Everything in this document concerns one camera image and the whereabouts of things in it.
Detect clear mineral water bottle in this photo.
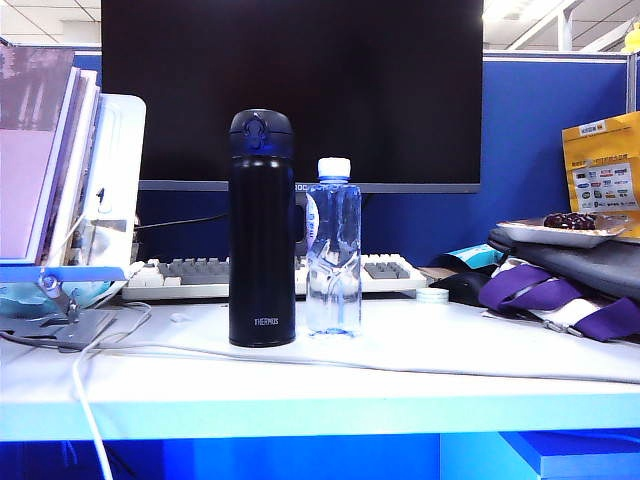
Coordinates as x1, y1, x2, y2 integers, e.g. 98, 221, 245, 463
304, 157, 363, 339

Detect black thermos flask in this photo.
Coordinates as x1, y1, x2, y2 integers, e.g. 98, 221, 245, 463
228, 107, 298, 349

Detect white grey keyboard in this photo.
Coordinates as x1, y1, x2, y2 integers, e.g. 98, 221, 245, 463
121, 252, 419, 301

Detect black computer mouse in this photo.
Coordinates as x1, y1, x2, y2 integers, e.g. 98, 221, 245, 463
430, 272, 494, 307

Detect teal snack packet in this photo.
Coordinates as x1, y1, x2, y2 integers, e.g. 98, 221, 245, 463
441, 244, 507, 269

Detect black computer monitor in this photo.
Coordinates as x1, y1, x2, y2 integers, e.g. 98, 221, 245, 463
99, 0, 485, 257

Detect foil food tray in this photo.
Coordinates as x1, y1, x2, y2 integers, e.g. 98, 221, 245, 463
494, 213, 632, 250

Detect blue cubicle partition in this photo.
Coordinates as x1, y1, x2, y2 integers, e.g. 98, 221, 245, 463
0, 34, 632, 269

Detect dark red dates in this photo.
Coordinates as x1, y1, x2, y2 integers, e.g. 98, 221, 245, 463
543, 211, 600, 231

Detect white-edged thin book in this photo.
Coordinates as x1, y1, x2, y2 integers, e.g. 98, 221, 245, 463
29, 65, 102, 264

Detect silver metal book stand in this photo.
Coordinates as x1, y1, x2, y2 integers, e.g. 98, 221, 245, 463
0, 260, 132, 352

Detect yellow printed bag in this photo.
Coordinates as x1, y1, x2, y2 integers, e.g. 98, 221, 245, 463
560, 110, 640, 215

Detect teal face mask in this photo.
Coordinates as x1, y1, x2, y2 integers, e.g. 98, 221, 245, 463
0, 279, 115, 317

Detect blue cabinet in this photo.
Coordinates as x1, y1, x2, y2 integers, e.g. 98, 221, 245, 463
499, 430, 640, 480

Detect black thin cable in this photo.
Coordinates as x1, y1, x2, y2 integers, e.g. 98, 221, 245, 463
134, 211, 231, 232

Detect purple white strap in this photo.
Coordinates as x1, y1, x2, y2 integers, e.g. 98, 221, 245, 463
478, 263, 640, 345

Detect white charging cable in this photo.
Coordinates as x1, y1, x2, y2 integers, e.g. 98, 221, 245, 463
72, 299, 232, 480

